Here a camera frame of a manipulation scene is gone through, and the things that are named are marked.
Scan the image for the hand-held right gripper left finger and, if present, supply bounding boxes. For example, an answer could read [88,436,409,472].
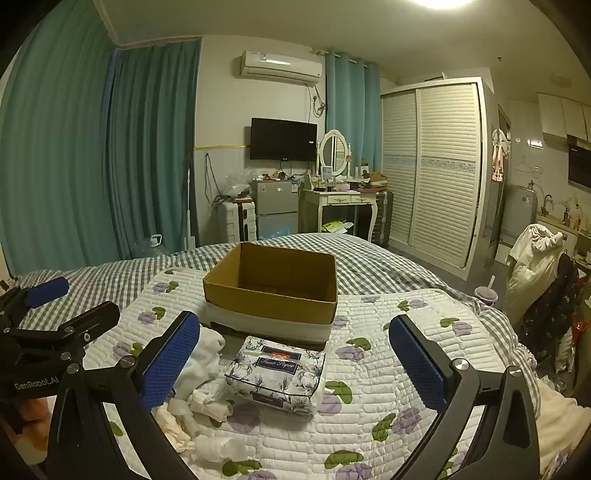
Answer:
[46,311,201,480]

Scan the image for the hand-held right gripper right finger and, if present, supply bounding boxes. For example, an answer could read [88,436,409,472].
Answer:
[388,314,541,480]

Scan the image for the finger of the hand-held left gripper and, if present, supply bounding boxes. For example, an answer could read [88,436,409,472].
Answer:
[6,301,122,371]
[0,277,71,325]

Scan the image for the white garment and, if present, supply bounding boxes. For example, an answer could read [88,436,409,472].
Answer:
[502,224,567,325]
[174,325,227,398]

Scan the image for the white cloth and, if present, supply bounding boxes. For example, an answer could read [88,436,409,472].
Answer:
[191,377,237,422]
[193,435,260,466]

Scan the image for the cream cloth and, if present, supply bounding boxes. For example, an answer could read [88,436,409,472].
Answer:
[154,397,197,454]

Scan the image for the floral tissue pack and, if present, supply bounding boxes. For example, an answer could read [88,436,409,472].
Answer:
[225,335,327,416]

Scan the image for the brown cardboard box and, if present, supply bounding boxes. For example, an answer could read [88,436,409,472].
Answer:
[202,242,339,347]

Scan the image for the person's left hand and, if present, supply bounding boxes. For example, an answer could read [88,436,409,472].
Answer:
[16,397,51,455]

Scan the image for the quilted floral blanket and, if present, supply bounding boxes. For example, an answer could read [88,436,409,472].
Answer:
[83,265,542,480]

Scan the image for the purple cup with straw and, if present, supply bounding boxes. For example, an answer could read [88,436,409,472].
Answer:
[475,275,499,306]

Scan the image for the clear plastic bag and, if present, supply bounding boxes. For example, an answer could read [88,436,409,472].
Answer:
[134,234,172,259]
[222,168,253,199]

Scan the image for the dark floral garment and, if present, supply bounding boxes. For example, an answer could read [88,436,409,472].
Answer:
[521,253,581,371]

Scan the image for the dark suitcase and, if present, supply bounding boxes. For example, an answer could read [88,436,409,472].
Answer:
[369,189,394,247]

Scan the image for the white garment on chair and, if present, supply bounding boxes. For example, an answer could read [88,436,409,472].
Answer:
[502,224,567,325]

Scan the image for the cream blanket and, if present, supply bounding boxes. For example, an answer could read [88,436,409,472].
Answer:
[534,382,588,468]

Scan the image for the teal curtain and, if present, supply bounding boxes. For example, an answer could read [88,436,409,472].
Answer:
[107,41,202,260]
[0,0,117,278]

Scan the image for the white suitcase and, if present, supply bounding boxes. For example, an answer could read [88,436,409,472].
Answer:
[218,199,258,243]

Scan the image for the white mop pole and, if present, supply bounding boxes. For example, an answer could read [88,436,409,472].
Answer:
[184,156,197,253]

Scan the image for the white dressing table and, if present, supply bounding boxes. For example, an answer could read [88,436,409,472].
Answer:
[302,187,378,241]

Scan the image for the silver appliance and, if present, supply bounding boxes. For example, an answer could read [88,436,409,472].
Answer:
[501,183,539,241]

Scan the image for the small silver fridge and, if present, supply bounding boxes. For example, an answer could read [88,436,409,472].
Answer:
[250,179,301,241]

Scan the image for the white slatted wardrobe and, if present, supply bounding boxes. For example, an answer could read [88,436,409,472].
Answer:
[379,78,491,280]

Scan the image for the hanging clothes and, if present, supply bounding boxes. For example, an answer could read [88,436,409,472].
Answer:
[491,128,511,182]

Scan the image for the oval vanity mirror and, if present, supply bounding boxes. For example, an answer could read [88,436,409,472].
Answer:
[320,130,351,179]

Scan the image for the black flat television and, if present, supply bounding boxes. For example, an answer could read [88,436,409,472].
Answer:
[250,117,318,162]

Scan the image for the light blue curtain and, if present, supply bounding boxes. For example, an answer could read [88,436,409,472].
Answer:
[324,51,382,241]

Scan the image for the black range hood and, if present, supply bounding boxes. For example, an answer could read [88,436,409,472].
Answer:
[566,135,591,191]

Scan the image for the white air conditioner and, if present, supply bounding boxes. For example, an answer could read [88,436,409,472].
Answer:
[239,50,322,85]

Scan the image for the white wall cabinets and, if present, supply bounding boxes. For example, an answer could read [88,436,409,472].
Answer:
[536,92,591,142]

